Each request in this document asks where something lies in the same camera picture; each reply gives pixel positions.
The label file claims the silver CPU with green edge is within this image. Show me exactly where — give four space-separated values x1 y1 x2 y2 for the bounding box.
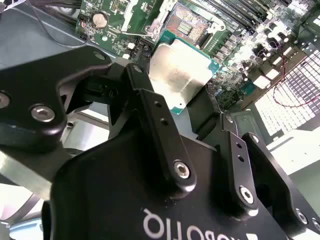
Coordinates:
149 29 222 116

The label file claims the thin metal locking lever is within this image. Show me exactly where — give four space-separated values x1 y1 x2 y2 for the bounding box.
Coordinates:
121 30 154 38

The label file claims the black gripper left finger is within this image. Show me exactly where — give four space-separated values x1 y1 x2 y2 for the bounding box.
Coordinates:
0 46 198 200

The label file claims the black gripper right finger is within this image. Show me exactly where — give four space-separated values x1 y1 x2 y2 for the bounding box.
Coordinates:
186 85 320 235

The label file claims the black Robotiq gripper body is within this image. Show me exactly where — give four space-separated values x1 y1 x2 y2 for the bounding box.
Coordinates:
40 92 289 240

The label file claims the metal socket cover frame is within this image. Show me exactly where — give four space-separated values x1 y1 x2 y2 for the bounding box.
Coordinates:
120 0 175 42

